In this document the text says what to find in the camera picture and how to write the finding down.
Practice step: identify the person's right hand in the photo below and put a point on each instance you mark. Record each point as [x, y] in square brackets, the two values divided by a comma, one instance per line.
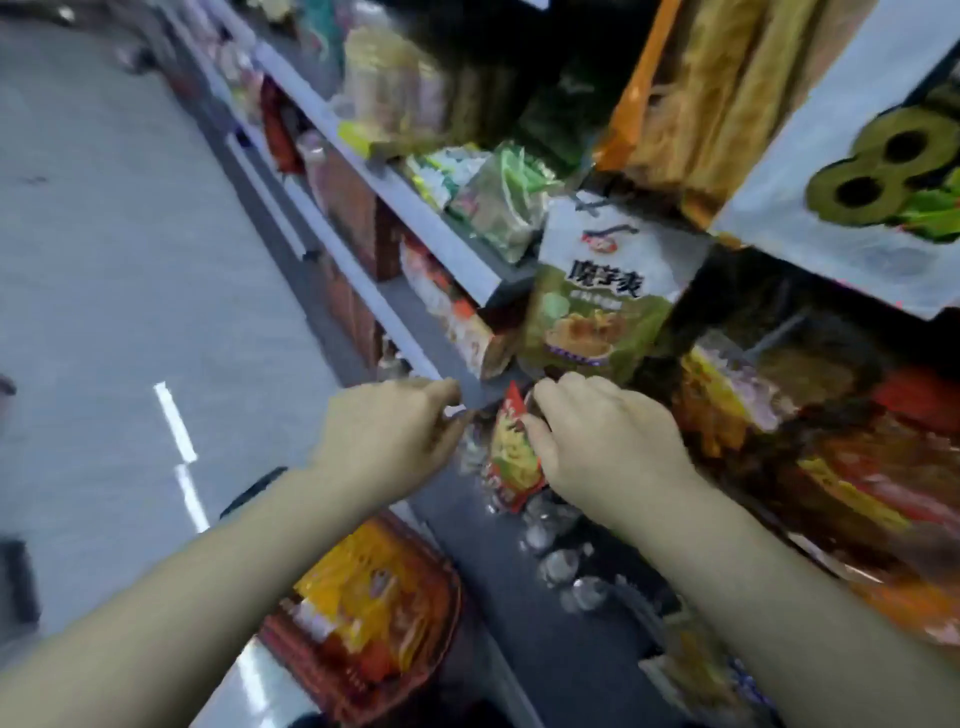
[607, 457]

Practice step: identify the person's left hand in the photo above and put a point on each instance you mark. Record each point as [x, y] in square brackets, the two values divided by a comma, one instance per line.
[382, 442]

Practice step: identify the person's left thumb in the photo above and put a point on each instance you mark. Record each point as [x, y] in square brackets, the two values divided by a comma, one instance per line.
[455, 431]

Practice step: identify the person's right thumb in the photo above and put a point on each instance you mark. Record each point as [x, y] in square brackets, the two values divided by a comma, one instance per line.
[538, 442]

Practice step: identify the small red green snack packet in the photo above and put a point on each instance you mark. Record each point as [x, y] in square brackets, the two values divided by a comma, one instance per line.
[510, 457]

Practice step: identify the person's left forearm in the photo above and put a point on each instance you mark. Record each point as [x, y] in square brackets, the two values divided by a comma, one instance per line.
[187, 607]

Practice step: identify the person's right forearm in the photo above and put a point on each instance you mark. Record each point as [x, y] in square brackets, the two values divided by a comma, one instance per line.
[780, 622]

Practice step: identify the box of orange white packets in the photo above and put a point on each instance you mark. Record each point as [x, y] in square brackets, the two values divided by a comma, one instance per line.
[457, 315]

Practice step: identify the row of clear wrapped candies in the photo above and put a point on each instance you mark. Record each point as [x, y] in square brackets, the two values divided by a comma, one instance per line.
[559, 562]

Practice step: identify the white green snack bag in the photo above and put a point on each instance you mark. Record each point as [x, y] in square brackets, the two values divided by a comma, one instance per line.
[600, 300]

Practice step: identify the yellow snack packet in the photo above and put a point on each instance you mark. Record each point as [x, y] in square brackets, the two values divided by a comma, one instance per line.
[360, 585]

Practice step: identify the grey metal shelf unit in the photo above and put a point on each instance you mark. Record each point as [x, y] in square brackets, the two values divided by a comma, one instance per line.
[420, 217]

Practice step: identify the red shopping basket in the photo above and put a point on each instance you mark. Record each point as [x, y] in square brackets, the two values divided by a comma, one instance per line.
[390, 645]

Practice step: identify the brown cardboard box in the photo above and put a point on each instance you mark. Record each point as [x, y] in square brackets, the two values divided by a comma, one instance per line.
[360, 214]

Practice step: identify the clear green snack bag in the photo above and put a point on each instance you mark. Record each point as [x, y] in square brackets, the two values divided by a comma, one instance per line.
[506, 199]

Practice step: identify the white green small packet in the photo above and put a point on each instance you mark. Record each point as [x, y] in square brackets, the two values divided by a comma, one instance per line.
[439, 172]

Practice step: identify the pile of red orange packets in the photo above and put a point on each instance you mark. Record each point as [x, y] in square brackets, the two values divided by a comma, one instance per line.
[847, 465]

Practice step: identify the pile of pale yellow packets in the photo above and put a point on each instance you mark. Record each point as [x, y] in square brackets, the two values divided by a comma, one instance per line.
[390, 90]

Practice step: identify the dark red snack packet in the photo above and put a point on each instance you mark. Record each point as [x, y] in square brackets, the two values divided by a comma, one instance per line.
[279, 127]

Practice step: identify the orange yellow snack bag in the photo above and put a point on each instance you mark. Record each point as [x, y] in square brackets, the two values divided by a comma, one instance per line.
[712, 97]

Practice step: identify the white sign with green print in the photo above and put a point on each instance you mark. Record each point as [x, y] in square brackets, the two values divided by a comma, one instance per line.
[832, 150]

